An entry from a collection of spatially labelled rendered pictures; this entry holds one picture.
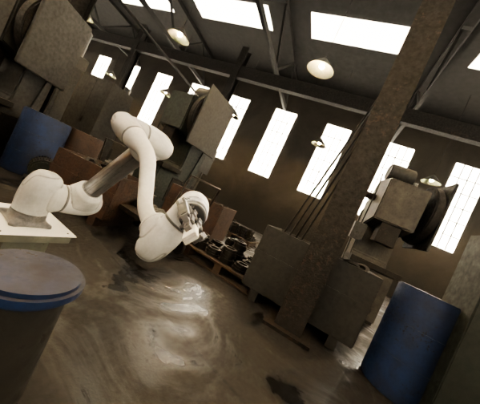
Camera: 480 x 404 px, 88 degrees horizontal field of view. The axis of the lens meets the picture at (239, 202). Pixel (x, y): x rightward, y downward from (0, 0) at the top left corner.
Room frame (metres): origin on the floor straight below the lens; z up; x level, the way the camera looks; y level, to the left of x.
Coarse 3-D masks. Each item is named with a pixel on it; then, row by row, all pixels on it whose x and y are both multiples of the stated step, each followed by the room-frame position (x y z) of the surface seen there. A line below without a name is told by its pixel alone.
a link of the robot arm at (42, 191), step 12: (24, 180) 1.20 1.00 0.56; (36, 180) 1.19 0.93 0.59; (48, 180) 1.22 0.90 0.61; (60, 180) 1.28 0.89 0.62; (24, 192) 1.18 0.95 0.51; (36, 192) 1.20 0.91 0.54; (48, 192) 1.23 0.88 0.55; (60, 192) 1.28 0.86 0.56; (12, 204) 1.20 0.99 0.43; (24, 204) 1.19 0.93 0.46; (36, 204) 1.21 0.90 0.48; (48, 204) 1.25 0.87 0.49; (60, 204) 1.30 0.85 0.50
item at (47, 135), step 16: (32, 112) 3.28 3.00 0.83; (16, 128) 3.30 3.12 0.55; (32, 128) 3.29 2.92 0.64; (48, 128) 3.37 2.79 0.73; (64, 128) 3.53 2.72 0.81; (16, 144) 3.28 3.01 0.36; (32, 144) 3.32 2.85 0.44; (48, 144) 3.43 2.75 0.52; (64, 144) 3.72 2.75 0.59; (0, 160) 3.32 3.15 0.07; (16, 160) 3.29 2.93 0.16
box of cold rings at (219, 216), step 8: (176, 184) 4.20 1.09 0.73; (168, 192) 4.22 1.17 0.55; (176, 192) 4.18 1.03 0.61; (184, 192) 4.14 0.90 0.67; (168, 200) 4.20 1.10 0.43; (208, 200) 4.02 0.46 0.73; (168, 208) 4.18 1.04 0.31; (216, 208) 3.96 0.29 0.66; (224, 208) 4.02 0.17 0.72; (208, 216) 3.98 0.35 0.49; (216, 216) 3.95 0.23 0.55; (224, 216) 4.20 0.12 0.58; (232, 216) 4.63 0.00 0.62; (208, 224) 3.97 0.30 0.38; (216, 224) 4.00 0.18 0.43; (224, 224) 4.39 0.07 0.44; (208, 232) 3.95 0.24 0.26; (216, 232) 4.17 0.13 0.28; (224, 232) 4.59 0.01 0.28; (208, 240) 3.97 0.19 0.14
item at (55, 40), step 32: (0, 0) 3.05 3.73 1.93; (32, 0) 3.05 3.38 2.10; (64, 0) 3.29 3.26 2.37; (0, 32) 3.06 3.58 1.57; (32, 32) 3.09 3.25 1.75; (64, 32) 3.49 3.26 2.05; (0, 64) 3.31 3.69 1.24; (32, 64) 3.27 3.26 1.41; (64, 64) 3.71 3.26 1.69; (0, 96) 3.45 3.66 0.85; (32, 96) 3.77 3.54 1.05; (0, 128) 3.51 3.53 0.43
